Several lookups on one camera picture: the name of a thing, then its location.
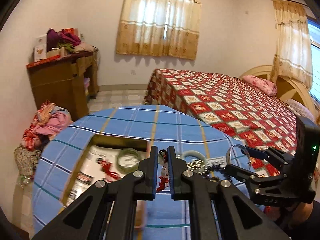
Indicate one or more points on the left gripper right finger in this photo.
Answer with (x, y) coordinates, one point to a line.
(179, 189)

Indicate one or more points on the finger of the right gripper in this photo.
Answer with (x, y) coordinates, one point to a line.
(237, 172)
(254, 153)

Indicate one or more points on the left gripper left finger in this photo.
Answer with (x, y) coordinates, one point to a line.
(146, 187)

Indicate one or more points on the red tassel pendant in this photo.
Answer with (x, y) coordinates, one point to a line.
(164, 177)

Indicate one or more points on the pale green jade bangle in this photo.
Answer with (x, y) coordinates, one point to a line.
(192, 154)

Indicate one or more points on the person's right hand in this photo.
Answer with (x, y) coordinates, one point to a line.
(303, 222)

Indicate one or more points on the white fabric label tag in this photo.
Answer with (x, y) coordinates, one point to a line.
(217, 161)

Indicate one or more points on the dark green jade bangle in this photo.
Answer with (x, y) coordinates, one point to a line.
(128, 160)

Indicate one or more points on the red patterned bed quilt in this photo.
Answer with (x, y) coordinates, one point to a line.
(229, 104)

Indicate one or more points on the pink metal tin box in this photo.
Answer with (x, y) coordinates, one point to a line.
(109, 142)

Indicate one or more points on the printed paper in tin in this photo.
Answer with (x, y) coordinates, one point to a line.
(99, 164)

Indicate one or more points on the striped pillow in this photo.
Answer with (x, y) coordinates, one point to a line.
(299, 109)

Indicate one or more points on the pink floral pillow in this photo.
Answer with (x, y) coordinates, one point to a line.
(264, 85)

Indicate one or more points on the cream wooden headboard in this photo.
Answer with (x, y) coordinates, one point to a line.
(286, 88)

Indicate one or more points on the clothes pile on floor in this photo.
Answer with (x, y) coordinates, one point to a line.
(47, 123)

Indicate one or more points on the brown wooden desk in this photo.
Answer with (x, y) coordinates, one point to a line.
(65, 81)

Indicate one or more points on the clothes pile on desk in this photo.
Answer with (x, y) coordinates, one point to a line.
(69, 41)

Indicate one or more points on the beige window curtain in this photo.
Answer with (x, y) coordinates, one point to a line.
(159, 28)

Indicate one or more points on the white cardboard box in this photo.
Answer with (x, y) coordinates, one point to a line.
(40, 48)

